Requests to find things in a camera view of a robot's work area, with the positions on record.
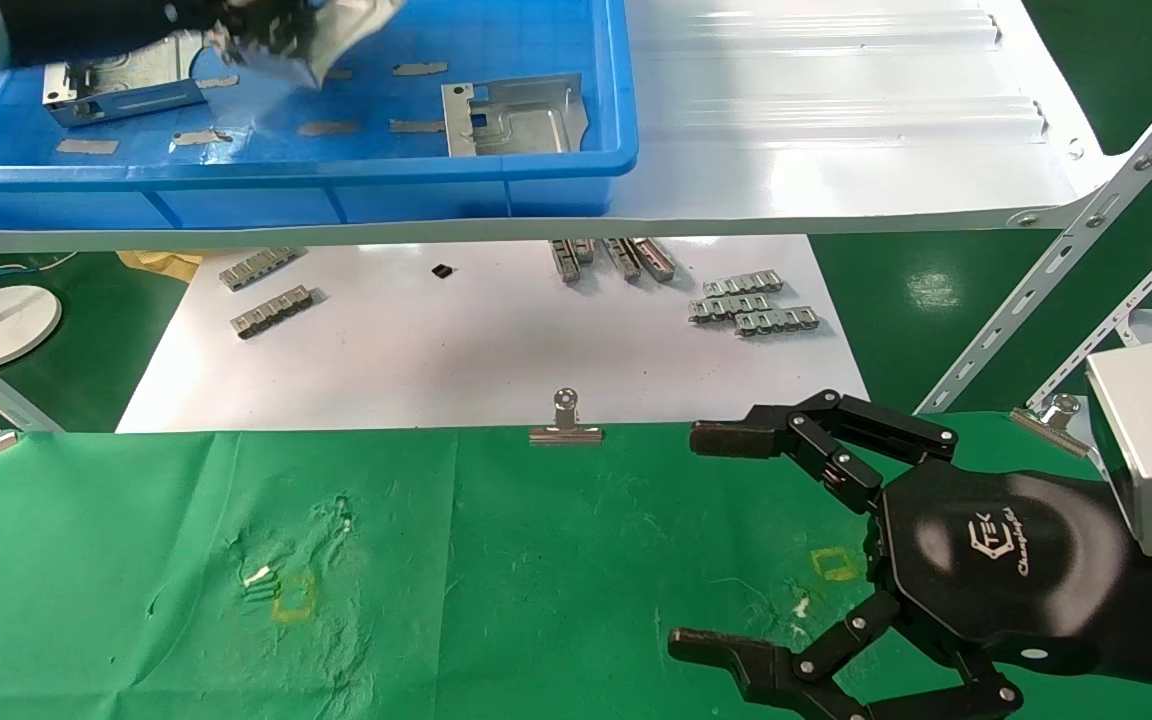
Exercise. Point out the silver sheet metal bracket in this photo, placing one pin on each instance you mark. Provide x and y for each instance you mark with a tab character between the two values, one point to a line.
526	120
126	100
356	25

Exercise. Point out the white perforated shelf post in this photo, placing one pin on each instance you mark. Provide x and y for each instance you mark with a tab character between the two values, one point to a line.
1126	320
6	400
1036	290

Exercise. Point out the white shelf board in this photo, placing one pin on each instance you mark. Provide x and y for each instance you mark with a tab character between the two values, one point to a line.
816	130

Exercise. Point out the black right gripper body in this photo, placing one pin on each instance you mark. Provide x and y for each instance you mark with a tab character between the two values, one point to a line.
996	560

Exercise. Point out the grey metal connector strip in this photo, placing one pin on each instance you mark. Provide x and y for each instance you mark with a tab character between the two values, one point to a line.
623	260
729	309
584	250
743	284
566	262
654	260
776	321
272	312
258	269

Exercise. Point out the blue plastic bin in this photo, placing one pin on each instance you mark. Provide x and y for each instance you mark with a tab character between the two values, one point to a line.
336	190

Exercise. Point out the green cloth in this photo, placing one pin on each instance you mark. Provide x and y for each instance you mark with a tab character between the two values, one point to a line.
536	580

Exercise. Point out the grey tape strip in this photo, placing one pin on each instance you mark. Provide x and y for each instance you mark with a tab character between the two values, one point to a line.
87	146
417	126
201	138
328	128

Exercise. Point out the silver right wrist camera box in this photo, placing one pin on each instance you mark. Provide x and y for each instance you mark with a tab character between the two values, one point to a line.
1151	440

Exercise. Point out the white round-base stand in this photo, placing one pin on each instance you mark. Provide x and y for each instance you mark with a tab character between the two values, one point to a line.
1	320

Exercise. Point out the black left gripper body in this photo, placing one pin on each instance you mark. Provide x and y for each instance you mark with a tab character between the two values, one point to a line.
106	25

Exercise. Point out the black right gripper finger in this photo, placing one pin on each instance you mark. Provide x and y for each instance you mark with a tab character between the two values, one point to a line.
836	440
786	680

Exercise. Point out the small black block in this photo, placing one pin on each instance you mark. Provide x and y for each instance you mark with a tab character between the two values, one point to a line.
443	271

